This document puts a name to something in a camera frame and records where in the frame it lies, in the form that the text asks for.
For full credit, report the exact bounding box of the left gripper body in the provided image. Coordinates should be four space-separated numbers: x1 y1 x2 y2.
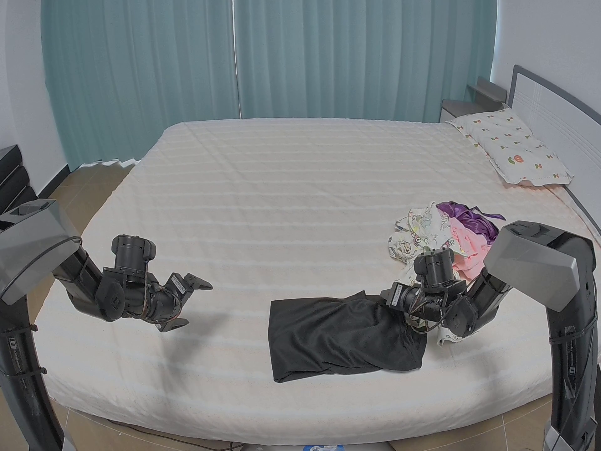
148 274 191 332

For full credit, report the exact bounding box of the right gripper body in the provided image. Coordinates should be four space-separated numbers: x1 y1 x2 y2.
379 281 419 316

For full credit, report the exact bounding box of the black T-shirt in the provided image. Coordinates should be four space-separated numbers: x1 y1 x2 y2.
268 289 429 384

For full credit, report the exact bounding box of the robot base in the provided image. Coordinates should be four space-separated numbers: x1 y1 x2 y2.
244 442 397 451

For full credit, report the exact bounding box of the bed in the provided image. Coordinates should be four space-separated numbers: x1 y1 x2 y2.
35 64 601 445

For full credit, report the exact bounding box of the white printed pyjama top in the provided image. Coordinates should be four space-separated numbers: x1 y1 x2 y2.
387 205 470 346

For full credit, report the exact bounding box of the pink garment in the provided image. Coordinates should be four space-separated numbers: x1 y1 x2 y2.
448 216 494 281

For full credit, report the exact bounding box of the purple garment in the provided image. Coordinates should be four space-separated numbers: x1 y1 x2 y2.
434 200 507 248

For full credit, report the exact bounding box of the white printed pillow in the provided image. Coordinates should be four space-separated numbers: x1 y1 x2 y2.
445 106 576 188

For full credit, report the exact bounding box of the black chest of drawers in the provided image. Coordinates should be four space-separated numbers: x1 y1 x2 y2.
0 145 38 215

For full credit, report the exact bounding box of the grey bedside table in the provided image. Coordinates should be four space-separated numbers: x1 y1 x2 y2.
441 75 508 123

